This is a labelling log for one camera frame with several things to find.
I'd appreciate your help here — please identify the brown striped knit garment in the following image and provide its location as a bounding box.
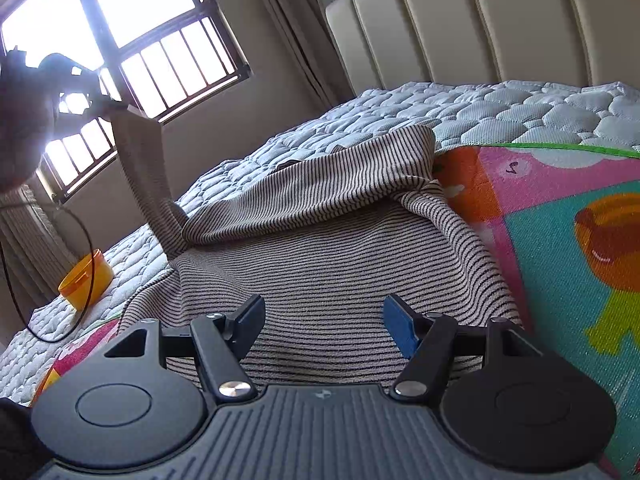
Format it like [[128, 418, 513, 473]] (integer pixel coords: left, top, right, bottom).
[[111, 110, 518, 386]]

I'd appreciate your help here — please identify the barred window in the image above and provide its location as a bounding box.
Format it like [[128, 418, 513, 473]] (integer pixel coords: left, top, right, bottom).
[[1, 0, 250, 200]]

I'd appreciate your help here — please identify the orange plastic container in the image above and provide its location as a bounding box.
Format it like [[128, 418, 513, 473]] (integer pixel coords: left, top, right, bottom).
[[58, 249, 114, 312]]

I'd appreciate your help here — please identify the colourful cartoon play mat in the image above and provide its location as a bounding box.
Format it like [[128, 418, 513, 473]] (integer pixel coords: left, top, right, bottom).
[[32, 144, 639, 479]]

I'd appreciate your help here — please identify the beige curtain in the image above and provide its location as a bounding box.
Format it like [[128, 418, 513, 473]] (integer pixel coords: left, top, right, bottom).
[[262, 0, 354, 110]]

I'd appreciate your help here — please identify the white quilted mattress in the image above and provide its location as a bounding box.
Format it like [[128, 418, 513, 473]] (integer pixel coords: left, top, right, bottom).
[[1, 80, 639, 405]]

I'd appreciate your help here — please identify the beige padded headboard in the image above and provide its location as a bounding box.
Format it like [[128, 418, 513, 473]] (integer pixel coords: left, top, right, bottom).
[[326, 0, 639, 93]]

